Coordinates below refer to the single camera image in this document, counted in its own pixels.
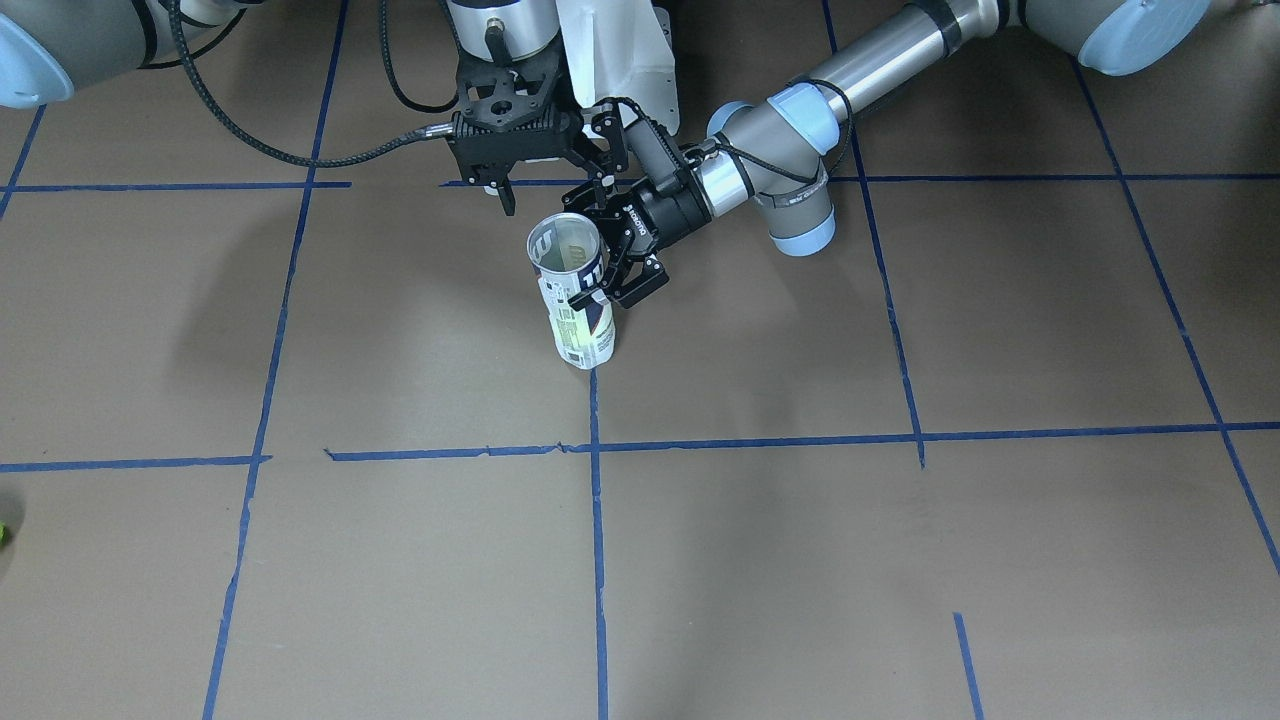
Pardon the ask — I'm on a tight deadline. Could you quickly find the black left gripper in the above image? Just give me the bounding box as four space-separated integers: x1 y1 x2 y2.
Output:
559 97 712 309

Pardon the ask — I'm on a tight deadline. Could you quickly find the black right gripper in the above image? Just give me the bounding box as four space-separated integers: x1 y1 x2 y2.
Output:
448 50 628 217

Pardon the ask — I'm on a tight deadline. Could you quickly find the clear tennis ball can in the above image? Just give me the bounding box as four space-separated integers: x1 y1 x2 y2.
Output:
527 211 616 370

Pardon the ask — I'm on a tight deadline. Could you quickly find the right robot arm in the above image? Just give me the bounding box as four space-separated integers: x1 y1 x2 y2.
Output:
1 1 628 214

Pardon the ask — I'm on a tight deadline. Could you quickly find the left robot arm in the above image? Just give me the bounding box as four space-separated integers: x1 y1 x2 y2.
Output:
564 1 1210 311

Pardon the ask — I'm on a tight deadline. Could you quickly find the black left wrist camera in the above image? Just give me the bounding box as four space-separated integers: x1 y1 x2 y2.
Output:
623 117 689 193

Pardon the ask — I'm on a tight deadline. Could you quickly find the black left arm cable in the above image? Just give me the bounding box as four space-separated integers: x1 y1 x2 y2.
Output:
700 78 852 186

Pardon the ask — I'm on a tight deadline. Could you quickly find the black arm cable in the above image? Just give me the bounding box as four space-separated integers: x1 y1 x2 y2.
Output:
165 0 461 169
700 78 852 186

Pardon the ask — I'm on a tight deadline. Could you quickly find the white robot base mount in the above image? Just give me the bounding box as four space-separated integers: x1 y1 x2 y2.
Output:
556 1 681 135

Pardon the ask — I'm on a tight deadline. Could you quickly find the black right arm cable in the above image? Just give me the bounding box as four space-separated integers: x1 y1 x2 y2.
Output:
165 0 461 169

